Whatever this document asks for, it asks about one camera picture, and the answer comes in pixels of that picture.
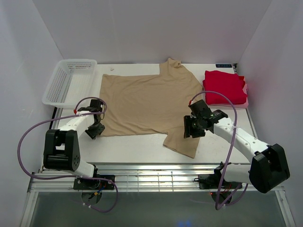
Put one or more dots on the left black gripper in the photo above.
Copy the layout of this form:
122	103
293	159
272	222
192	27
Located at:
93	133

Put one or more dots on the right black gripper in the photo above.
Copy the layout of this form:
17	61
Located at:
187	125

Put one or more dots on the beige t shirt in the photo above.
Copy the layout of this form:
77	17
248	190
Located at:
149	104

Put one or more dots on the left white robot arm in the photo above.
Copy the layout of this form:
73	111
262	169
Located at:
62	150

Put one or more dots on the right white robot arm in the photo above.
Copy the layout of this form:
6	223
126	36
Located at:
268	164

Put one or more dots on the red folded t shirt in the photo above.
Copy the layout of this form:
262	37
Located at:
222	82

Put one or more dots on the white plastic mesh basket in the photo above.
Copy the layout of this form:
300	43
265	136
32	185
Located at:
70	82

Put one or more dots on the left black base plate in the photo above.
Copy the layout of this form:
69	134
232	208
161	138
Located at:
85	184

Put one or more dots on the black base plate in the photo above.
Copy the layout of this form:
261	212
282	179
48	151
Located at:
211	181
85	184

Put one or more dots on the aluminium rail frame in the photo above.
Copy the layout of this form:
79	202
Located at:
130	178

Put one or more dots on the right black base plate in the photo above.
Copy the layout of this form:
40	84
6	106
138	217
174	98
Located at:
211	181

